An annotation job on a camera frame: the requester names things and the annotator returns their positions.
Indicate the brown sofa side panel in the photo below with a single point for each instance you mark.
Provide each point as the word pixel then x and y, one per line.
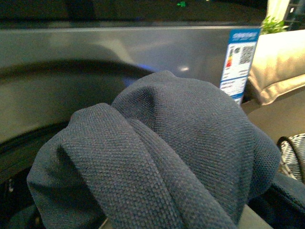
pixel 284 117

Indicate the grey front-load washing machine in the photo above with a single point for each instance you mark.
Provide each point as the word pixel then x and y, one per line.
pixel 46 75

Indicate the blue white energy label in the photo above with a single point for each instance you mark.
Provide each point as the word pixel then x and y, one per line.
pixel 238 61

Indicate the beige cushion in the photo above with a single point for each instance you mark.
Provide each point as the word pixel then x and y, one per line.
pixel 278 66

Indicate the green potted plant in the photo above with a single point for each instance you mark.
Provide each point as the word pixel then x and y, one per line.
pixel 271 25

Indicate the black white woven basket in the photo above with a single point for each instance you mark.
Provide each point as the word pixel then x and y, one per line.
pixel 292 162

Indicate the dark navy knit garment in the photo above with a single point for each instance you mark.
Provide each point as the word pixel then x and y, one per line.
pixel 168 153

